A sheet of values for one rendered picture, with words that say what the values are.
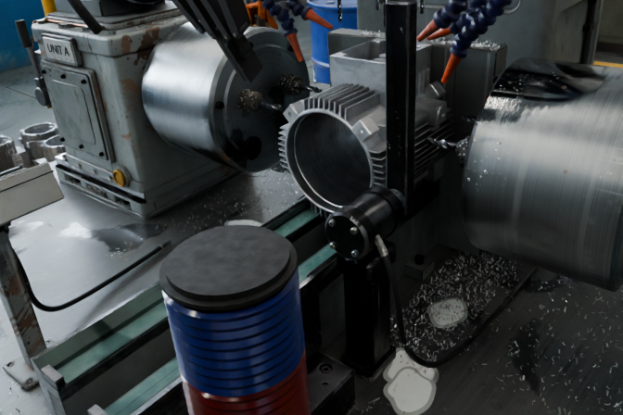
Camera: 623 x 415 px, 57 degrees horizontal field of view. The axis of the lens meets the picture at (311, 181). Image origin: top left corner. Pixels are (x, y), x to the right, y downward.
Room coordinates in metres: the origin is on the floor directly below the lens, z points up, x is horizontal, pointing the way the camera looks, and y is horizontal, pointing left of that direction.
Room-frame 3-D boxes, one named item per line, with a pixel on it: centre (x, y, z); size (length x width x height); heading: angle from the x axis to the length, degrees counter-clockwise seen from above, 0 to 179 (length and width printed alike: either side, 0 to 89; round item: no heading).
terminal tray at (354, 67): (0.85, -0.12, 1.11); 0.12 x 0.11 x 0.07; 138
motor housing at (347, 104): (0.82, -0.09, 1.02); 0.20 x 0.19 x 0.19; 138
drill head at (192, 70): (1.05, 0.18, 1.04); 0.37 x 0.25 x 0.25; 49
